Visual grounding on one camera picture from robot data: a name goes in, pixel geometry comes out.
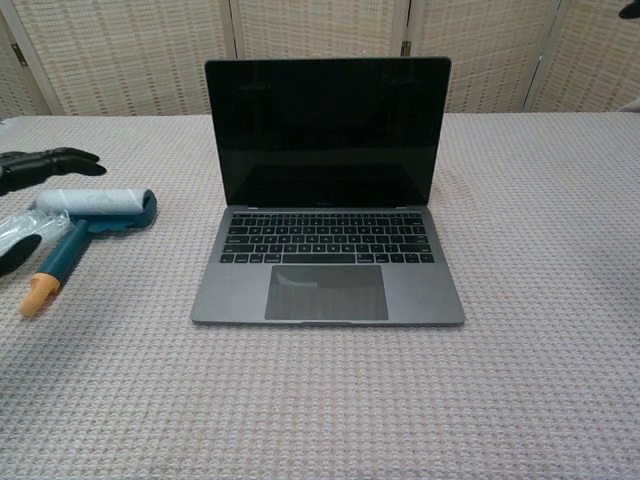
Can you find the woven folding screen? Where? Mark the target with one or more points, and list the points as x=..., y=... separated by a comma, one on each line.
x=125, y=55

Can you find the teal lint roller orange tip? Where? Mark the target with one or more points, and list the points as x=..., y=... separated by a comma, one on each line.
x=115, y=207

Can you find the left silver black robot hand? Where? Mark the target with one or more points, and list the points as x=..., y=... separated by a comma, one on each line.
x=45, y=164

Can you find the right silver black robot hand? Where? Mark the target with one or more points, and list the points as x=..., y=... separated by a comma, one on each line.
x=631, y=9

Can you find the clear plastic roller cover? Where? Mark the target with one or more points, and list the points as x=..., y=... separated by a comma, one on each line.
x=30, y=224

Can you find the silver laptop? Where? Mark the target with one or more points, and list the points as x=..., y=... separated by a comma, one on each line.
x=325, y=225

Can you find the beige waffle weave tablecloth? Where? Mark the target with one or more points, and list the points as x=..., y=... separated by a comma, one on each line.
x=525, y=300

